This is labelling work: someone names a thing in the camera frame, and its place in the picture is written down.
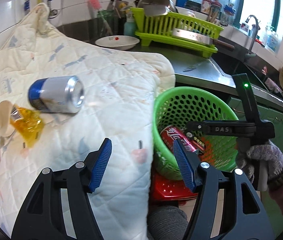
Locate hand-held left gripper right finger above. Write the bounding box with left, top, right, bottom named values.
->
left=173, top=138, right=276, bottom=240

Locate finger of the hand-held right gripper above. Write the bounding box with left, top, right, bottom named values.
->
left=186, top=121, right=209, bottom=133

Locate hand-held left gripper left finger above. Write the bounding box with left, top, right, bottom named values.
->
left=11, top=137, right=113, bottom=240

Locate green plastic basket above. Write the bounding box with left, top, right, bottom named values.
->
left=152, top=87, right=241, bottom=182

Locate red cola can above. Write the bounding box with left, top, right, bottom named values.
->
left=160, top=125, right=202, bottom=155

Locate person's right hand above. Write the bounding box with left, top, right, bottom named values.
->
left=235, top=141, right=283, bottom=188

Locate red plastic stool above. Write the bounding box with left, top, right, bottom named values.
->
left=152, top=172, right=202, bottom=202

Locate grey knit cloth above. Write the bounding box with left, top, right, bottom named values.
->
left=147, top=204, right=189, bottom=240

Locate cream quilted blanket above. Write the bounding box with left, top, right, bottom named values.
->
left=0, top=2, right=176, bottom=240

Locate yellow plastic packet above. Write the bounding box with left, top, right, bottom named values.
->
left=9, top=107, right=44, bottom=148

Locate blue and silver can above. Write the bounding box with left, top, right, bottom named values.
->
left=28, top=75, right=85, bottom=114

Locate steel cleaver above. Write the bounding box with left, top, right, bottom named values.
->
left=172, top=28, right=235, bottom=50

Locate blue label soap bottle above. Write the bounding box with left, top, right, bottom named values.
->
left=265, top=26, right=279, bottom=53

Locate white plastic bottle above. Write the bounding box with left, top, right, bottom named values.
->
left=259, top=25, right=268, bottom=44

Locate chrome faucet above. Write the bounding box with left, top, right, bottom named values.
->
left=242, top=15, right=260, bottom=57

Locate green dish rack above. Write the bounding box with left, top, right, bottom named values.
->
left=130, top=7, right=224, bottom=54

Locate white ceramic bowl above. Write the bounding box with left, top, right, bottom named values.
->
left=95, top=35, right=140, bottom=50

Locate teal bottle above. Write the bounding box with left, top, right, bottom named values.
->
left=123, top=11, right=136, bottom=37

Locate metal bowl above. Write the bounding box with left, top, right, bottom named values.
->
left=139, top=0, right=178, bottom=15

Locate green glass utensil jar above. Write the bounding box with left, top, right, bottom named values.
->
left=97, top=9, right=115, bottom=37

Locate pink brush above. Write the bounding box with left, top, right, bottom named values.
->
left=88, top=0, right=113, bottom=35

